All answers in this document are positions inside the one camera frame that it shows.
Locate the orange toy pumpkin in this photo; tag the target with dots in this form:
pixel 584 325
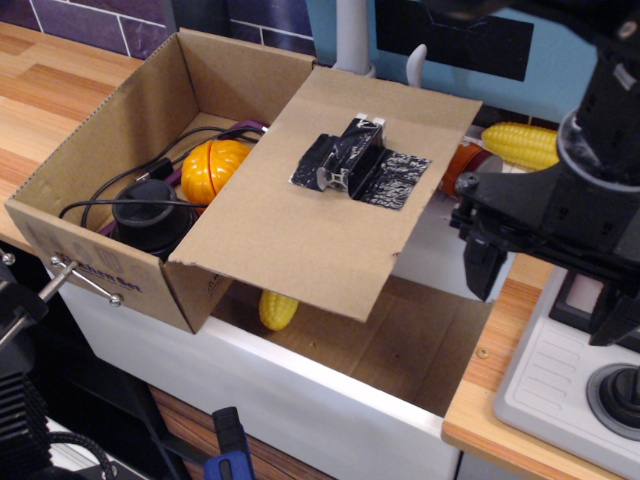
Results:
pixel 208 168

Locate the light blue chalkboard panel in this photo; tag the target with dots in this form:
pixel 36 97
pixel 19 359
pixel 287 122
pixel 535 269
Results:
pixel 510 60

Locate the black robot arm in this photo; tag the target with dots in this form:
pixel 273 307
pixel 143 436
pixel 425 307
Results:
pixel 600 138

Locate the metal clamp screw handle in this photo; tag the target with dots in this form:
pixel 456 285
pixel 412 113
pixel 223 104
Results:
pixel 70 270

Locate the black clamp body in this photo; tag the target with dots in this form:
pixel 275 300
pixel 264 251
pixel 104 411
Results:
pixel 24 432

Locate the black taped handle on flap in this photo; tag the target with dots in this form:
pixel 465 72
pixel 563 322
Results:
pixel 359 164

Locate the black round device in box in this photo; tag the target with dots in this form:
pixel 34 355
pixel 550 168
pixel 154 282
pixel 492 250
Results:
pixel 149 217

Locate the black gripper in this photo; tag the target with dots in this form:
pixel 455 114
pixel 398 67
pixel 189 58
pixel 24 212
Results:
pixel 562 217

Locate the brown cardboard kitchen set box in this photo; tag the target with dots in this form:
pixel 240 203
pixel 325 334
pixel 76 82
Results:
pixel 322 248

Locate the white toy sink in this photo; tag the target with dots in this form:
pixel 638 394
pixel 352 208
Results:
pixel 351 400

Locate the red orange toy can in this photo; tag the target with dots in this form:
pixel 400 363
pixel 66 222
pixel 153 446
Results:
pixel 469 157

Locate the yellow toy corn in sink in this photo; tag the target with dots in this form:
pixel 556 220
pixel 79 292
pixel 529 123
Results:
pixel 275 310

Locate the black stove burner grate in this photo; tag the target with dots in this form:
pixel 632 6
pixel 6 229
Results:
pixel 575 303

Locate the blue black clamp handle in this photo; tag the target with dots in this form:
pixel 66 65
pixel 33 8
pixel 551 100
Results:
pixel 234 461

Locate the yellow toy corn on counter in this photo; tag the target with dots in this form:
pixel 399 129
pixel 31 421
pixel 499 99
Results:
pixel 529 146

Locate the black stove knob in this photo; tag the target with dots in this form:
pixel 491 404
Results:
pixel 613 397

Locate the grey toy faucet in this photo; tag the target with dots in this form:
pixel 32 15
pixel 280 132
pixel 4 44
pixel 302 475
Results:
pixel 353 47

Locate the white toy stove top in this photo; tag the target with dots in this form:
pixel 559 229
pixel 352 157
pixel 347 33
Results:
pixel 543 392

